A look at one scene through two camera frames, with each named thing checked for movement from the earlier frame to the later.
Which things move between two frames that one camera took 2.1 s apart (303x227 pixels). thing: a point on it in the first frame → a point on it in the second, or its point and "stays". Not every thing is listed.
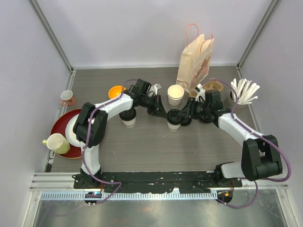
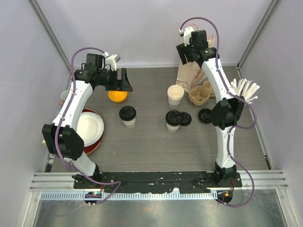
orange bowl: (115, 91) stays
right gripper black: (190, 111) → (182, 50)
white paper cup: (130, 124) stays
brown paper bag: (195, 61) stays
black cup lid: (172, 117) stays
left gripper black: (157, 109) → (123, 84)
